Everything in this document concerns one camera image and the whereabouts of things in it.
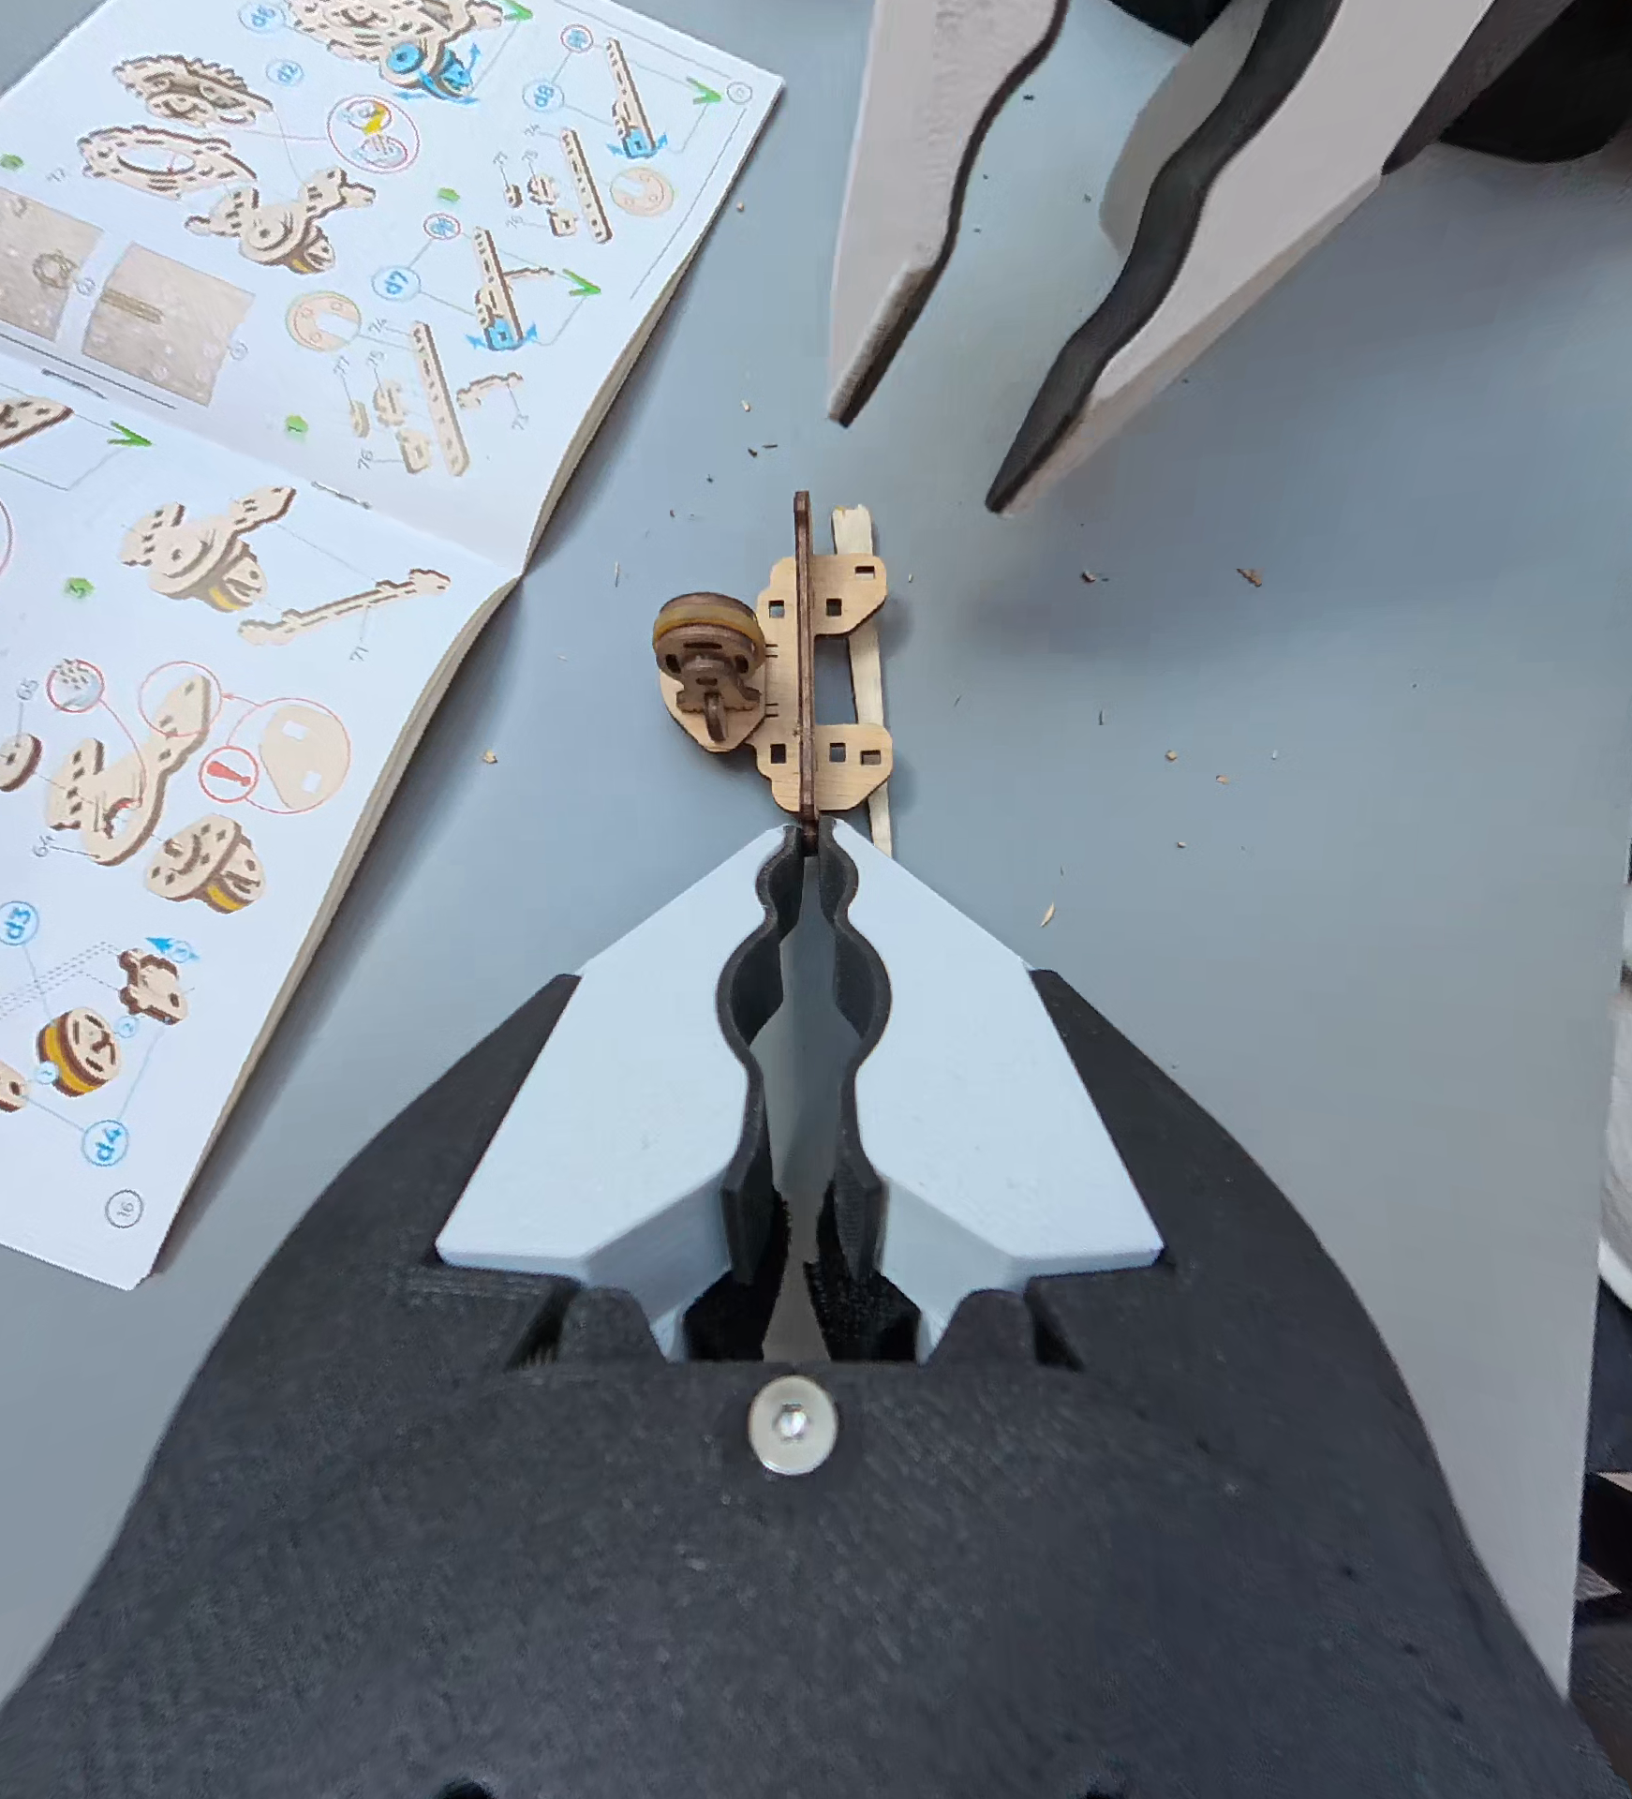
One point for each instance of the thin wooden stick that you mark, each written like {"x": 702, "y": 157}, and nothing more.
{"x": 855, "y": 531}

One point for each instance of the small wooden model bracket assembly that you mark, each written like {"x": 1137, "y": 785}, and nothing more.
{"x": 845, "y": 604}

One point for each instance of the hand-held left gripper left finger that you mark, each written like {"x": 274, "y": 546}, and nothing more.
{"x": 620, "y": 1125}

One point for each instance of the open instruction booklet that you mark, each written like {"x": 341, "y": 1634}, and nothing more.
{"x": 339, "y": 352}

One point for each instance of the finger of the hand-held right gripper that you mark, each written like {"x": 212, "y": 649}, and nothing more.
{"x": 915, "y": 142}
{"x": 1323, "y": 170}

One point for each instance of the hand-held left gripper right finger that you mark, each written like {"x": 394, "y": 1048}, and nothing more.
{"x": 999, "y": 1125}

